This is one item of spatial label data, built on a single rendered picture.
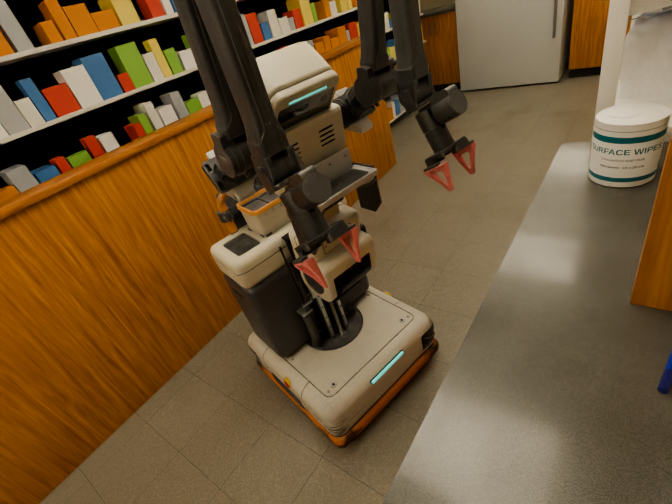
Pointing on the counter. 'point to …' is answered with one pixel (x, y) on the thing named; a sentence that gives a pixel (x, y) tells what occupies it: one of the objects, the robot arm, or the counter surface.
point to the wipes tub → (627, 144)
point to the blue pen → (666, 378)
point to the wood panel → (657, 248)
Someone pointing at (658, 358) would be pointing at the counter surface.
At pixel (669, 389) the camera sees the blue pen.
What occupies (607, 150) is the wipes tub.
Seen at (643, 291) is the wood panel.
